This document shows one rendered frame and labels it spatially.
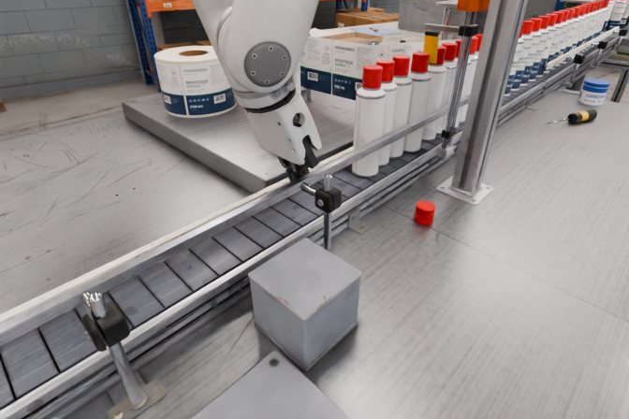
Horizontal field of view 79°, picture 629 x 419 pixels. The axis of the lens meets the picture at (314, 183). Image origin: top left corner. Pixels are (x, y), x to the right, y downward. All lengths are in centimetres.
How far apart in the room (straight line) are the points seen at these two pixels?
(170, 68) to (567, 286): 94
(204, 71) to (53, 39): 402
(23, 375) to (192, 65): 74
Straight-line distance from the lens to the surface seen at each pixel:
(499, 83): 75
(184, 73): 104
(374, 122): 70
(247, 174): 78
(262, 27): 38
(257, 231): 60
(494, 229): 75
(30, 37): 500
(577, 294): 68
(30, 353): 54
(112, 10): 503
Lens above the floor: 125
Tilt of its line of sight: 31 degrees down
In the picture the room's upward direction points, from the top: straight up
